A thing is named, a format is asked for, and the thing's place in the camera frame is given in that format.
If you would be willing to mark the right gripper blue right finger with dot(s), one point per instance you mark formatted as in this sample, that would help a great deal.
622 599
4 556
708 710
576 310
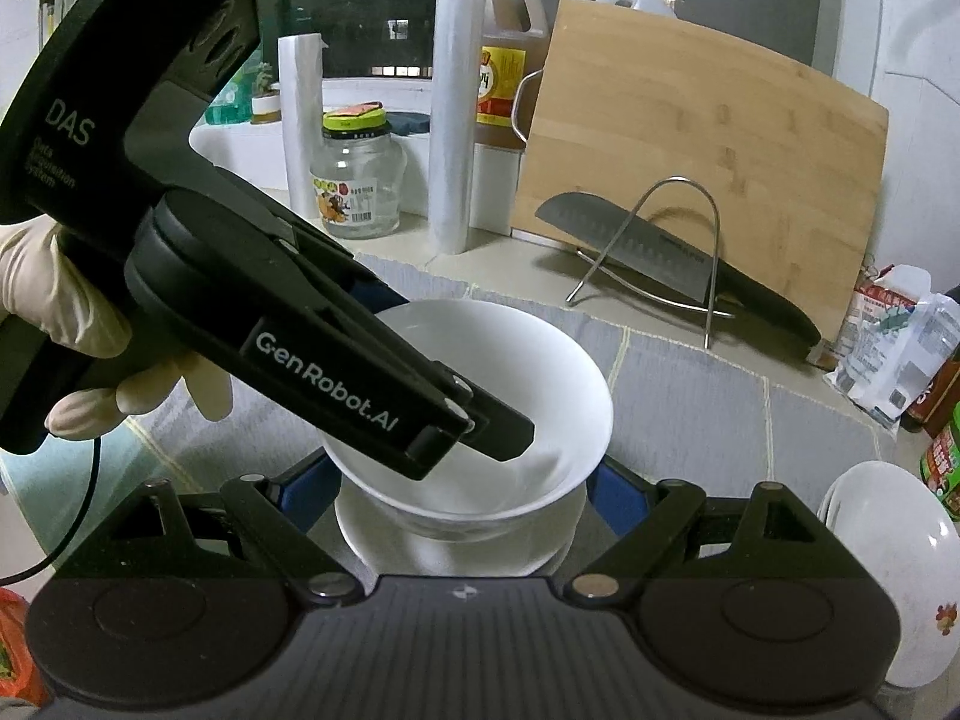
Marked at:
651 523

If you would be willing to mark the red printed food bag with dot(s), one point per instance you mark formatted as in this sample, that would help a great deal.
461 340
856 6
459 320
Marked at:
893 290

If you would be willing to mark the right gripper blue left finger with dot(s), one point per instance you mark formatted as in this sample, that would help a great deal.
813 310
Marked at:
275 516

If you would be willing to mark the tall cling film roll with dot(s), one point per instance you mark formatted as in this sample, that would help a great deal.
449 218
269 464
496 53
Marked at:
458 26

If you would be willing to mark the cleaver knife black handle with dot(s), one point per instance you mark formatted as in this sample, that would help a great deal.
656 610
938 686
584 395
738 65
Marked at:
662 257

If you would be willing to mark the bamboo cutting board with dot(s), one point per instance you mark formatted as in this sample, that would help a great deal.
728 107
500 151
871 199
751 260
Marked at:
724 143

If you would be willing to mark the short white paper roll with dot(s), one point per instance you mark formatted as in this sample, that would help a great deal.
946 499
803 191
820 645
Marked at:
300 76

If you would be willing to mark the wire knife rack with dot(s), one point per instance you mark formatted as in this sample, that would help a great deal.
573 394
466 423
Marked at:
597 261

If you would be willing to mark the cooking oil jug yellow cap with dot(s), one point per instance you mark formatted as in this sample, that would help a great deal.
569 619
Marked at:
514 43

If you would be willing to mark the white floral bowl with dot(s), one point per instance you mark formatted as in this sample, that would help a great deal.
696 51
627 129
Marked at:
542 419

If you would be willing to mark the dark soy sauce bottle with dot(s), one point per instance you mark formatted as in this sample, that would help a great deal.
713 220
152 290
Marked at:
932 410

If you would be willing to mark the orange plastic bag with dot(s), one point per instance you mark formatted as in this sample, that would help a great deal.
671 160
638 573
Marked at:
20 677

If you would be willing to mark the glass jar green lid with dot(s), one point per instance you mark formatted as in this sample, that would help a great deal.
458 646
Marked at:
356 171

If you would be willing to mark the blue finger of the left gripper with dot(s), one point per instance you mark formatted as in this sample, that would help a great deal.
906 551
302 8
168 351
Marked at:
363 285
439 407

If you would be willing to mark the green dish soap bottle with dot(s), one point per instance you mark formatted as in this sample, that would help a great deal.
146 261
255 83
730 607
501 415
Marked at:
233 105

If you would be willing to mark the white plate fruit print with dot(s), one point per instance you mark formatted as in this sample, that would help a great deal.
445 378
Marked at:
899 531

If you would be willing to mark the grey and teal checked mat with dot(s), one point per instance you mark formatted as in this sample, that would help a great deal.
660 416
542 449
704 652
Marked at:
679 413

